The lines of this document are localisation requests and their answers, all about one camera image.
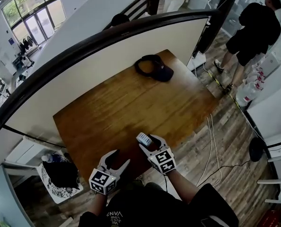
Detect clear water jug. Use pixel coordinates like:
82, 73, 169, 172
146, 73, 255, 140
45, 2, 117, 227
243, 76, 264, 91
251, 66, 267, 80
235, 81, 259, 107

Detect black floor cable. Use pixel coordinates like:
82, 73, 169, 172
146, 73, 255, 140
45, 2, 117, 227
197, 158, 252, 186

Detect dark curved handrail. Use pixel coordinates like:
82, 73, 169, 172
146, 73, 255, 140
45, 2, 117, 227
0, 9, 221, 148

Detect white cabinet appliance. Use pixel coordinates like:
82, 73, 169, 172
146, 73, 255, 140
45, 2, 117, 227
258, 51, 281, 78

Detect black bag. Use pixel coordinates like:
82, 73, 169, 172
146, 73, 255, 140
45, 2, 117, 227
42, 161, 81, 191

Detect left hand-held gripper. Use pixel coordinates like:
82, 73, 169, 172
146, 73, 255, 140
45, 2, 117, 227
88, 149, 131, 195

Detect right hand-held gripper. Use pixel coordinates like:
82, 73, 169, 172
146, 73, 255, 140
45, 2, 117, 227
138, 134, 177, 175

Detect red crate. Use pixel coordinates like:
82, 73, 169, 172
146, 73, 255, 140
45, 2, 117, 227
257, 209, 281, 227

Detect grey shoulder strap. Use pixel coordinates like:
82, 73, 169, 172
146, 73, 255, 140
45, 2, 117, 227
201, 215, 223, 227

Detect black pedestal fan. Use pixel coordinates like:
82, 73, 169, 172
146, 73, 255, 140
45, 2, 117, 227
249, 116, 281, 165

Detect yellow black floor tape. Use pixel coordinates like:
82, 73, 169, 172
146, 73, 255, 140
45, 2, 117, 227
206, 70, 266, 141

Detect clear plastic water bottle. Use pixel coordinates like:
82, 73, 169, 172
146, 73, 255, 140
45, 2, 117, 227
41, 154, 65, 163

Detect glass entrance doors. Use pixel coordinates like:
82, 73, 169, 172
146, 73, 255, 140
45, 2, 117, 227
2, 0, 67, 46

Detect dark stair railing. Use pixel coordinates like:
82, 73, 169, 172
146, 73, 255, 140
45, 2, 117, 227
102, 0, 153, 31

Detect white stool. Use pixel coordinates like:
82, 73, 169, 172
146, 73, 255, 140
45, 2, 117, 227
36, 162, 84, 205

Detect person's black shirt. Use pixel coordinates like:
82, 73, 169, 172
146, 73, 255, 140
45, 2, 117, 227
78, 182, 239, 227

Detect black visor cap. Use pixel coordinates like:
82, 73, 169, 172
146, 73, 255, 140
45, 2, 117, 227
134, 54, 175, 82

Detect rack of hanging clothes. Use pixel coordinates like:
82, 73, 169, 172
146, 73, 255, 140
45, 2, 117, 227
18, 37, 37, 53

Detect frosted glass panel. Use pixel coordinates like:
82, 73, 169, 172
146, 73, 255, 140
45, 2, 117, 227
0, 164, 29, 227

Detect white low shelf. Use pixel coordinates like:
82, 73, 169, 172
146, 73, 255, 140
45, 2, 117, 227
3, 136, 68, 175

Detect white side table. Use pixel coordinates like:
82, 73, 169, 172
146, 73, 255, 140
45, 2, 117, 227
256, 136, 281, 205

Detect white box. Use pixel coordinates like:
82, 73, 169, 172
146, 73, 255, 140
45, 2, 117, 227
186, 52, 207, 72

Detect person's left forearm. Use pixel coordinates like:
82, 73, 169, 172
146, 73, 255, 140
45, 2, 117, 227
92, 192, 110, 218

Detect cream balustrade panel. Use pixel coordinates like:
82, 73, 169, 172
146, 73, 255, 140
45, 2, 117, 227
3, 17, 210, 148

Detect person's right forearm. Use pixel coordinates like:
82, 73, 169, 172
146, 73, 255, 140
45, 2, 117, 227
165, 169, 200, 204

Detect white floor cable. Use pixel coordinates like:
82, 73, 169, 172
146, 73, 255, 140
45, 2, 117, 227
197, 113, 223, 188

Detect small white ribbed object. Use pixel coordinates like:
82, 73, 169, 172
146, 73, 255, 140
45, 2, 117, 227
136, 132, 153, 148

